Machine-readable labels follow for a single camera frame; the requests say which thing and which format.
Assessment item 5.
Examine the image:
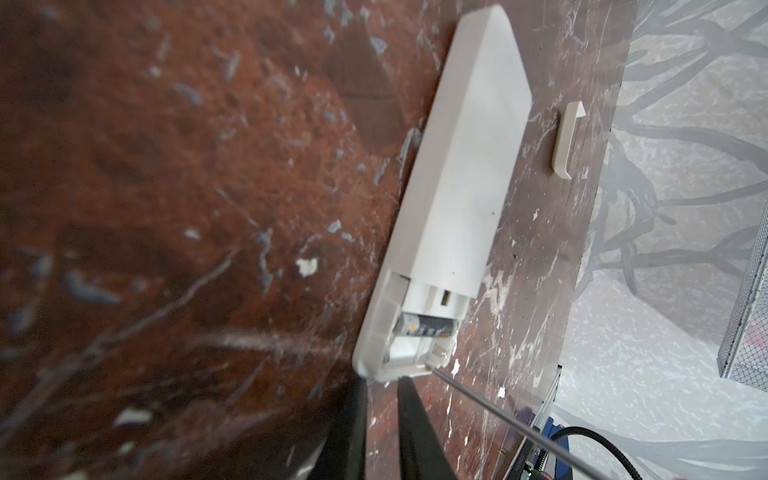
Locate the white wire basket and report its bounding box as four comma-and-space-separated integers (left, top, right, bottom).
717, 210, 767, 392

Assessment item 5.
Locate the white battery cover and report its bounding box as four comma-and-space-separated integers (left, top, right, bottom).
551, 101, 586, 180

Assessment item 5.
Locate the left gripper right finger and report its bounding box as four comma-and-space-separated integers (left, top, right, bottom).
397, 377, 457, 480

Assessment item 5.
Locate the battery in remote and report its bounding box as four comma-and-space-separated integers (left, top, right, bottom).
393, 312, 457, 338

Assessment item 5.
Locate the white remote control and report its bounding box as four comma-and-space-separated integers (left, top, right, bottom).
352, 5, 533, 383

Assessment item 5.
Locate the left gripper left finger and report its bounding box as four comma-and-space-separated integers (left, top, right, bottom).
308, 378, 368, 480

